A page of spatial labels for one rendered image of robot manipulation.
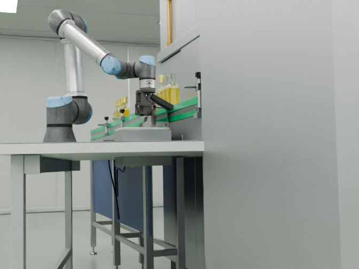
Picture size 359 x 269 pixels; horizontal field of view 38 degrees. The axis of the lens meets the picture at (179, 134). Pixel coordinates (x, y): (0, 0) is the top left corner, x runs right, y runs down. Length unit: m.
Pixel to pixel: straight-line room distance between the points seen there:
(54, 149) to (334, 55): 0.93
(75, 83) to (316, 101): 1.62
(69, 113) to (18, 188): 0.78
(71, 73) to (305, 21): 1.58
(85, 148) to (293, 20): 0.77
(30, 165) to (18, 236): 0.22
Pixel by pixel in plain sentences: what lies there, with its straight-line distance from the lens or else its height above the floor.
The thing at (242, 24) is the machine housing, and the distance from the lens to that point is 1.45.
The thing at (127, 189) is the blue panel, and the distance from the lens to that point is 3.03.
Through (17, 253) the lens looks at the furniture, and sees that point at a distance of 1.74.
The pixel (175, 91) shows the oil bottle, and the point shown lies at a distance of 2.66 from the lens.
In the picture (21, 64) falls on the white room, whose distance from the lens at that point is 8.52.
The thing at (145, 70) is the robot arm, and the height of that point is 1.10.
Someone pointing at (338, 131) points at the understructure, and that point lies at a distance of 1.07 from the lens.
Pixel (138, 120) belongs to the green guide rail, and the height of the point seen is 0.91.
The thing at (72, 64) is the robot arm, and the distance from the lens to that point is 2.57.
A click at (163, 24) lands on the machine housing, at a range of 3.38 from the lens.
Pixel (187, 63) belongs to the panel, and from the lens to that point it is 2.83.
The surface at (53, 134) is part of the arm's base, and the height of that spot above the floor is 0.82.
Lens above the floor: 0.67
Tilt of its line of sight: 3 degrees up
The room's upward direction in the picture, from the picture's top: 1 degrees counter-clockwise
